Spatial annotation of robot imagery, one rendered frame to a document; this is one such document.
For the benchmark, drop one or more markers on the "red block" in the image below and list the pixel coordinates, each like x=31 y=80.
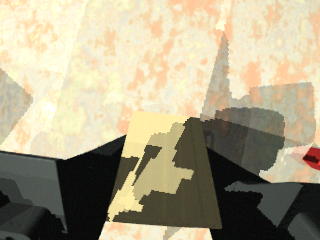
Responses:
x=312 y=158

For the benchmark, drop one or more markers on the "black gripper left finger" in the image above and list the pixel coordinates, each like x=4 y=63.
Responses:
x=77 y=191

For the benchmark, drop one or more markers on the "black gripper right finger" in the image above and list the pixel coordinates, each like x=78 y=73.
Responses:
x=252 y=208

